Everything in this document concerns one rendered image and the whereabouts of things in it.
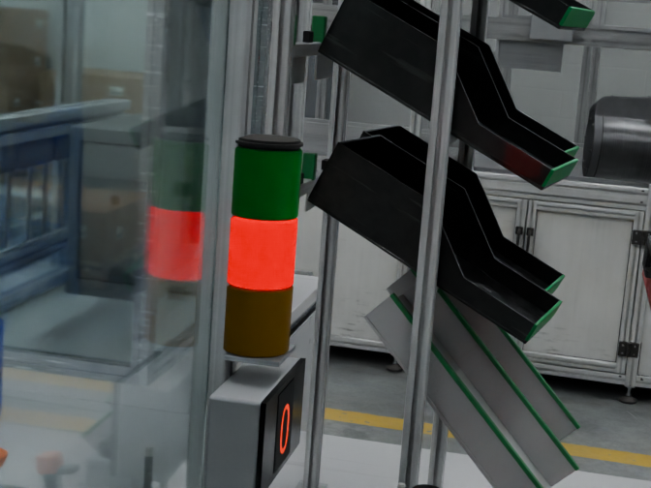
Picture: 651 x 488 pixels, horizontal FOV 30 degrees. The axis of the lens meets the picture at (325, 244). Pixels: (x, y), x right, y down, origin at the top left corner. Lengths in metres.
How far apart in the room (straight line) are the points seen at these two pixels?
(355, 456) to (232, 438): 0.99
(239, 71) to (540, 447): 0.72
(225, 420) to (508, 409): 0.63
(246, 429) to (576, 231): 4.31
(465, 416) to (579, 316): 3.88
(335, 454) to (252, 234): 1.01
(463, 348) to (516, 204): 3.68
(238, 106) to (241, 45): 0.04
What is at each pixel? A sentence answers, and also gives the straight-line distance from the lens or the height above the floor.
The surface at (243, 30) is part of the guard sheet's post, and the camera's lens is 0.85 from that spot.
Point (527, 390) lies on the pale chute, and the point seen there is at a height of 1.05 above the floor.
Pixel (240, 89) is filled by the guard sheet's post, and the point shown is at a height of 1.45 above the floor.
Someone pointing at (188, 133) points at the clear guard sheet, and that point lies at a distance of 0.79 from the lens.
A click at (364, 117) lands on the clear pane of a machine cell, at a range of 5.16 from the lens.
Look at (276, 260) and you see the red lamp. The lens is 0.86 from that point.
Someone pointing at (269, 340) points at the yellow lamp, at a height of 1.27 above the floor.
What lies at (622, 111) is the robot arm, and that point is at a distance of 1.06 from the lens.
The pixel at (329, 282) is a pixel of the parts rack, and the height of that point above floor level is 1.16.
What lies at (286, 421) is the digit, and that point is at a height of 1.21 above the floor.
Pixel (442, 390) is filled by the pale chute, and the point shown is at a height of 1.12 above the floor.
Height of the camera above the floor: 1.51
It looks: 11 degrees down
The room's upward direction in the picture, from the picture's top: 4 degrees clockwise
